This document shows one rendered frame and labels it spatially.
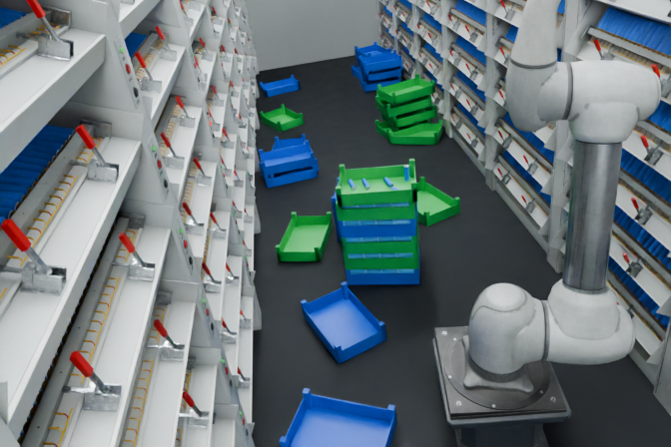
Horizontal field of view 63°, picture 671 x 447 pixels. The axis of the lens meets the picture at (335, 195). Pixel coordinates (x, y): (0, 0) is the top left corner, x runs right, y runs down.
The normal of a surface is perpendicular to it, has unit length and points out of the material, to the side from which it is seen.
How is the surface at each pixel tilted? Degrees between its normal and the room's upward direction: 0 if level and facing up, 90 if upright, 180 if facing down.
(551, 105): 97
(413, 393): 0
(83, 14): 90
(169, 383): 22
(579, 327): 72
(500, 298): 4
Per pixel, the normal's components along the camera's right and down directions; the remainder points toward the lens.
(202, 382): 0.24, -0.86
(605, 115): -0.20, 0.37
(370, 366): -0.13, -0.86
